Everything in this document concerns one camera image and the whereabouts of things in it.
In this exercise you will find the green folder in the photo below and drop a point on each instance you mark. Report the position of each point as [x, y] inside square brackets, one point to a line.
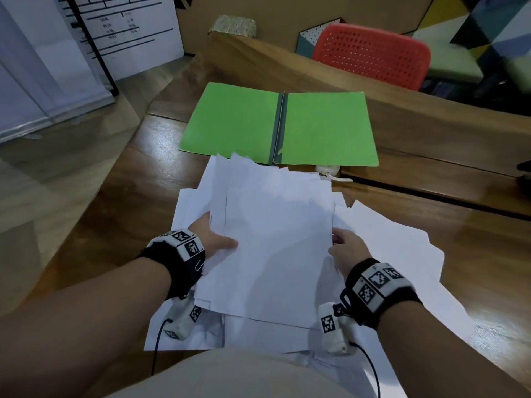
[232, 120]

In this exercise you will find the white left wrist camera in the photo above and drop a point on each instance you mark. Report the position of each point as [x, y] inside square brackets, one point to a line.
[182, 321]

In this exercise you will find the green bench cushion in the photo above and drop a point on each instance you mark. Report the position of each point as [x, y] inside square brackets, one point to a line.
[452, 68]

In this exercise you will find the person's right forearm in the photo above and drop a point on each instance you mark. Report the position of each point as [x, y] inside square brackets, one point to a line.
[435, 356]

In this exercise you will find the colourful triangle patterned backrest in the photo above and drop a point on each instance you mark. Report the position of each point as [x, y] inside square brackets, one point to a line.
[498, 20]

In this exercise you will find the person's beige clothing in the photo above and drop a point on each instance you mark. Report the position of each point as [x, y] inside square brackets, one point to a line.
[228, 377]

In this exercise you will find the white banner panel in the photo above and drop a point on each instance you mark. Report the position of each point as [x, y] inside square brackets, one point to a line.
[37, 87]

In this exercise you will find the person's left hand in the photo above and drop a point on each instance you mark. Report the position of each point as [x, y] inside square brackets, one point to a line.
[215, 243]

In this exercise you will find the pile of white papers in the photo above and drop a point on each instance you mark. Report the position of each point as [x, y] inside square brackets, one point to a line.
[278, 244]

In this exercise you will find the person's right hand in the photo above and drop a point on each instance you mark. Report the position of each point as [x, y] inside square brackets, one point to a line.
[350, 252]

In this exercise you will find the teal white dotted box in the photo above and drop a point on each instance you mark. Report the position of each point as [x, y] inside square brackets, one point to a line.
[305, 43]

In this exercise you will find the red perforated chair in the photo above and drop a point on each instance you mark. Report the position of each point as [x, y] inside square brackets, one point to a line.
[365, 53]

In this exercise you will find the black laptop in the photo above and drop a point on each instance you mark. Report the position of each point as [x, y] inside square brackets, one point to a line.
[526, 167]

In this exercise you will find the person's left forearm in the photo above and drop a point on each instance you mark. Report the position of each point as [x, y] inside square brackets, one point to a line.
[83, 327]

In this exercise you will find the white board with chart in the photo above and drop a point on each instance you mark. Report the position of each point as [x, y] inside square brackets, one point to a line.
[145, 53]

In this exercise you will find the black left wristband with markers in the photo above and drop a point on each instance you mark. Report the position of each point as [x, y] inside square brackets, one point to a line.
[174, 265]

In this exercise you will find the white power strip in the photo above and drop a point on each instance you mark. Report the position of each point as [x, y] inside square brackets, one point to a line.
[325, 169]

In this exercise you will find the black wristband with markers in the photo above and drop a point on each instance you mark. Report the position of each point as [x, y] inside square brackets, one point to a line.
[174, 265]
[386, 294]

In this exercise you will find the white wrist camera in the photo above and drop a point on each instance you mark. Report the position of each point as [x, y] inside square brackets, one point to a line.
[182, 321]
[336, 335]

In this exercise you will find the patterned woven box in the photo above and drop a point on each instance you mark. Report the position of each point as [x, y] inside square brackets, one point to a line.
[232, 25]

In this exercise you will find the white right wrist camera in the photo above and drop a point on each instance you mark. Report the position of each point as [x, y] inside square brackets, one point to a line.
[336, 335]

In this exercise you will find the black right wristband with markers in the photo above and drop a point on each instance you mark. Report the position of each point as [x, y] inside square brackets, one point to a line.
[386, 294]

